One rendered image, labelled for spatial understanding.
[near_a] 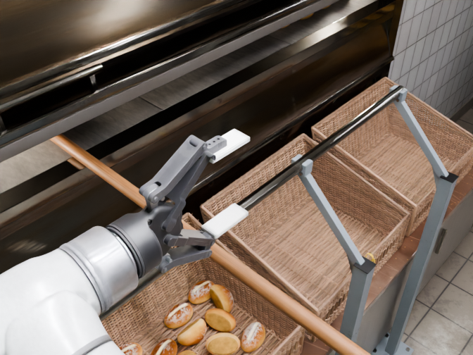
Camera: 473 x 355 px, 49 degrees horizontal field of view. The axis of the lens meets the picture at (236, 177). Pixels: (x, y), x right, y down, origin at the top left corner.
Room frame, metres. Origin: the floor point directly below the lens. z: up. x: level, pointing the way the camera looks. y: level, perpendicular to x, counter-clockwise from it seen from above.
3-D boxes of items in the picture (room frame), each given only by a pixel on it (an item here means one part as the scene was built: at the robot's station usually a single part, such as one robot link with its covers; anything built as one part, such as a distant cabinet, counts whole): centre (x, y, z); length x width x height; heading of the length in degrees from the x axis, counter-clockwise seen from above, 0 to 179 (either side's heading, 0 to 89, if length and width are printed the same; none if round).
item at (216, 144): (0.53, 0.03, 1.57); 0.05 x 0.01 x 0.03; 136
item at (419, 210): (1.69, -0.64, 0.72); 0.56 x 0.49 x 0.28; 137
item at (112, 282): (0.40, 0.16, 1.49); 0.09 x 0.06 x 0.09; 46
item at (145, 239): (0.46, 0.11, 1.49); 0.09 x 0.07 x 0.08; 136
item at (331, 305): (1.25, -0.24, 0.72); 0.56 x 0.49 x 0.28; 138
